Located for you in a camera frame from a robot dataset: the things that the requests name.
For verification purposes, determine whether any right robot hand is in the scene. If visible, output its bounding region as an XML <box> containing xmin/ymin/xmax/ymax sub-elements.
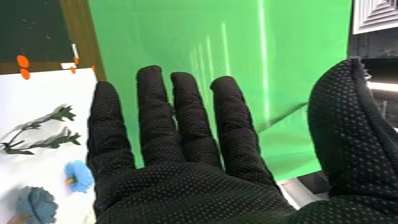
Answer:
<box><xmin>85</xmin><ymin>58</ymin><xmax>398</xmax><ymax>224</ymax></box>

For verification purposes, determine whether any light blue flower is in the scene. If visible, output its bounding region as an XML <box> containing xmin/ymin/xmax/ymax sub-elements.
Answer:
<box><xmin>62</xmin><ymin>159</ymin><xmax>95</xmax><ymax>194</ymax></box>

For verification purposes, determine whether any green sprig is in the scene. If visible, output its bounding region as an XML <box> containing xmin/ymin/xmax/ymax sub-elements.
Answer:
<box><xmin>1</xmin><ymin>104</ymin><xmax>78</xmax><ymax>144</ymax></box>

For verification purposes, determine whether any dark mat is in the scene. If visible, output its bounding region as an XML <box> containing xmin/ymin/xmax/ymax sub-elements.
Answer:
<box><xmin>0</xmin><ymin>0</ymin><xmax>76</xmax><ymax>64</ymax></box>

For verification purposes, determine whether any white ceiling vent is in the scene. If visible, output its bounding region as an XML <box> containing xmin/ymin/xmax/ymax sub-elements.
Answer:
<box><xmin>351</xmin><ymin>0</ymin><xmax>398</xmax><ymax>35</ymax></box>

